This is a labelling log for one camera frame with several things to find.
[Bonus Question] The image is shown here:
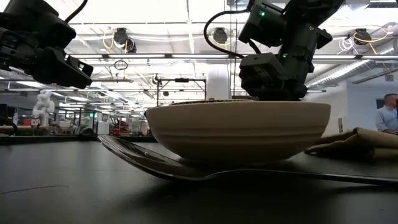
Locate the black cable hoop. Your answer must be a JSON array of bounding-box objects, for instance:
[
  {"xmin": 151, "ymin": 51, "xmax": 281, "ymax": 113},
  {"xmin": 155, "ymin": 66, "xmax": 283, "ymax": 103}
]
[{"xmin": 113, "ymin": 59, "xmax": 129, "ymax": 71}]

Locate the folded tan cloth napkin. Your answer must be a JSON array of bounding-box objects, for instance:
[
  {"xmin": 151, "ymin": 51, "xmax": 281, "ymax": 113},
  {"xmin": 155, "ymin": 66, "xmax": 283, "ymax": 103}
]
[{"xmin": 303, "ymin": 126, "xmax": 398, "ymax": 161}]

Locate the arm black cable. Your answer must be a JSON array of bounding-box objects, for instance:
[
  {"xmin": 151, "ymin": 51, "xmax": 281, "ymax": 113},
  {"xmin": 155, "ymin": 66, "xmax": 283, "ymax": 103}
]
[
  {"xmin": 203, "ymin": 9, "xmax": 250, "ymax": 60},
  {"xmin": 64, "ymin": 0, "xmax": 89, "ymax": 24}
]

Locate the white robot figure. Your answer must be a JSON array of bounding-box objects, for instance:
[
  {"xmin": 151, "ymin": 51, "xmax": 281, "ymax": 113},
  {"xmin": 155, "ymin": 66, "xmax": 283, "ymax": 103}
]
[{"xmin": 32, "ymin": 89, "xmax": 56, "ymax": 127}]

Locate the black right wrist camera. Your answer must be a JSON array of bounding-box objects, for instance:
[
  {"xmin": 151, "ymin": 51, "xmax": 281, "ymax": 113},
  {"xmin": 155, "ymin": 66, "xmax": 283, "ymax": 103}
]
[{"xmin": 238, "ymin": 52, "xmax": 285, "ymax": 80}]

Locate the silver ventilation duct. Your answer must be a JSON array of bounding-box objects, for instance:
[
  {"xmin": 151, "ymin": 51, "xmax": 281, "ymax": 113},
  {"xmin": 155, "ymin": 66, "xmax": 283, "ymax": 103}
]
[{"xmin": 306, "ymin": 58, "xmax": 398, "ymax": 90}]

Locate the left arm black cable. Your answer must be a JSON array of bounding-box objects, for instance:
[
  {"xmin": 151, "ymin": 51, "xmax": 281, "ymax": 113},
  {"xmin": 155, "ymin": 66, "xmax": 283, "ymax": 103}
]
[{"xmin": 64, "ymin": 0, "xmax": 89, "ymax": 24}]

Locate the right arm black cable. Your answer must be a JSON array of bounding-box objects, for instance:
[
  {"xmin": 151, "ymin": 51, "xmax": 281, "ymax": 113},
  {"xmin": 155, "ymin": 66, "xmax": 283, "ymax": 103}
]
[{"xmin": 203, "ymin": 9, "xmax": 250, "ymax": 60}]

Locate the person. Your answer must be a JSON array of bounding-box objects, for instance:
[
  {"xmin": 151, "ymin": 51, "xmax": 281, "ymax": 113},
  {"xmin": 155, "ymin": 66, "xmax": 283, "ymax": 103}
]
[{"xmin": 374, "ymin": 93, "xmax": 398, "ymax": 136}]

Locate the beige ceramic bowl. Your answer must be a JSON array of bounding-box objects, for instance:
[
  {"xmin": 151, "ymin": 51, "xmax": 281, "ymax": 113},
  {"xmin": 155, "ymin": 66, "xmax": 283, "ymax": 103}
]
[{"xmin": 145, "ymin": 99, "xmax": 332, "ymax": 165}]

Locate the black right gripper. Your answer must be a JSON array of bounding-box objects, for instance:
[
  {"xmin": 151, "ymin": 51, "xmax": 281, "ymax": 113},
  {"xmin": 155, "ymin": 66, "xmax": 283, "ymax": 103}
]
[{"xmin": 240, "ymin": 70, "xmax": 315, "ymax": 102}]

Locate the black gantry frame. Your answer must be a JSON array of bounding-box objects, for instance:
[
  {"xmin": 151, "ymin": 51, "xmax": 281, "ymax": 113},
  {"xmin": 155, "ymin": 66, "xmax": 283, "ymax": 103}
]
[{"xmin": 156, "ymin": 77, "xmax": 208, "ymax": 108}]

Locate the silver metal spoon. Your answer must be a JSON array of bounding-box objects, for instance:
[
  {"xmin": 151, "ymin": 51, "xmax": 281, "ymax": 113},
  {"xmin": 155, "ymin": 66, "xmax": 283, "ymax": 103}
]
[{"xmin": 98, "ymin": 134, "xmax": 398, "ymax": 187}]

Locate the black ceiling cable reel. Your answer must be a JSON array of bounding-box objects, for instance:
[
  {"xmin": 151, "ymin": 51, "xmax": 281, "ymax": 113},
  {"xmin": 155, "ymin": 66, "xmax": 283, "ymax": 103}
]
[
  {"xmin": 212, "ymin": 27, "xmax": 229, "ymax": 45},
  {"xmin": 113, "ymin": 27, "xmax": 137, "ymax": 54},
  {"xmin": 354, "ymin": 28, "xmax": 373, "ymax": 46}
]

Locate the long ceiling light strip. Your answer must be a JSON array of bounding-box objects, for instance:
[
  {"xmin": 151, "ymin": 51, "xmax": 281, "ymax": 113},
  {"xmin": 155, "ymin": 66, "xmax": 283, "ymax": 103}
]
[{"xmin": 67, "ymin": 53, "xmax": 398, "ymax": 60}]

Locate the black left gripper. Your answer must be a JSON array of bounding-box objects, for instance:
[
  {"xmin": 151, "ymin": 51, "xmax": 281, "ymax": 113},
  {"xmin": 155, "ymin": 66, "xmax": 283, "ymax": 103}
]
[{"xmin": 0, "ymin": 45, "xmax": 95, "ymax": 90}]

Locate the black table frame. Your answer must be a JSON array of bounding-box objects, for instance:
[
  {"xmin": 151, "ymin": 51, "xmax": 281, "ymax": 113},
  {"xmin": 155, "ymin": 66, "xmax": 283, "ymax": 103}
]
[{"xmin": 0, "ymin": 134, "xmax": 158, "ymax": 146}]

